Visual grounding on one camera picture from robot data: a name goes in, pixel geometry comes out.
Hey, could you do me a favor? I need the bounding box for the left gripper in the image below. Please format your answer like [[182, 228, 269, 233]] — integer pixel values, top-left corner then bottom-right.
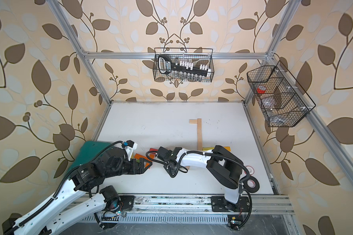
[[104, 158, 153, 179]]

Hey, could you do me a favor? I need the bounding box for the wood long block vertical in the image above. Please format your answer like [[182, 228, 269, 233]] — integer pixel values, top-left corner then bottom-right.
[[198, 140, 203, 151]]

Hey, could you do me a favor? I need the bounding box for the yellow-green long block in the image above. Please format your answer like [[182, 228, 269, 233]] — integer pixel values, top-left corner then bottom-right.
[[203, 147, 215, 151]]

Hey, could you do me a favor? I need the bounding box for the wood long block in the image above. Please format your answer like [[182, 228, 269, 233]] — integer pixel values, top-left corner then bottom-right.
[[197, 128, 203, 142], [197, 118, 202, 130]]

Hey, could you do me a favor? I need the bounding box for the wood small block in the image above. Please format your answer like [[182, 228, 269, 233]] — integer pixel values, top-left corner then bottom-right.
[[189, 119, 198, 124]]

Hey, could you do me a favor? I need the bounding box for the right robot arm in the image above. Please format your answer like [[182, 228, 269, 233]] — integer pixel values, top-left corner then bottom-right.
[[146, 145, 253, 231]]

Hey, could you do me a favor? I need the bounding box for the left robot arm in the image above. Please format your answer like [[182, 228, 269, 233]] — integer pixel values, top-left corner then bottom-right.
[[3, 141, 152, 235]]

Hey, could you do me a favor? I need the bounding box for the orange long block flat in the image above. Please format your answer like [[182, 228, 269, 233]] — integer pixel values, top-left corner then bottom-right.
[[134, 153, 148, 162]]

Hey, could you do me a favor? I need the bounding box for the red tape roll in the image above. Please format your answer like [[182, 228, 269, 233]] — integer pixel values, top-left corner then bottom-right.
[[246, 165, 255, 175]]

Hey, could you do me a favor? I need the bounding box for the black tape roll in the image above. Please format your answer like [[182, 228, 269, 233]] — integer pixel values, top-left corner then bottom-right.
[[243, 175, 260, 193]]

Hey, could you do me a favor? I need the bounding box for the black socket tool set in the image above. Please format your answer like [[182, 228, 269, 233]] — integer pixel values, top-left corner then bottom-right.
[[157, 54, 211, 76]]

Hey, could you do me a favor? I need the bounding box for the red cup in basket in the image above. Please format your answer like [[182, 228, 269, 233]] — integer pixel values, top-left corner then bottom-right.
[[257, 85, 267, 95]]

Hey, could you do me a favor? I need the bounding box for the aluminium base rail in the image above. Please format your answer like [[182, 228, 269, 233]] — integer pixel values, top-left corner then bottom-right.
[[97, 194, 295, 224]]

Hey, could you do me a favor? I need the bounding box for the back wire basket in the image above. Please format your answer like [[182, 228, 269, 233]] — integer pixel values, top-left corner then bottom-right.
[[153, 47, 214, 83]]

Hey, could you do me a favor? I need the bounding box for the side wire basket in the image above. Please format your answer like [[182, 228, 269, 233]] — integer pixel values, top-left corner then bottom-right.
[[247, 61, 316, 127]]

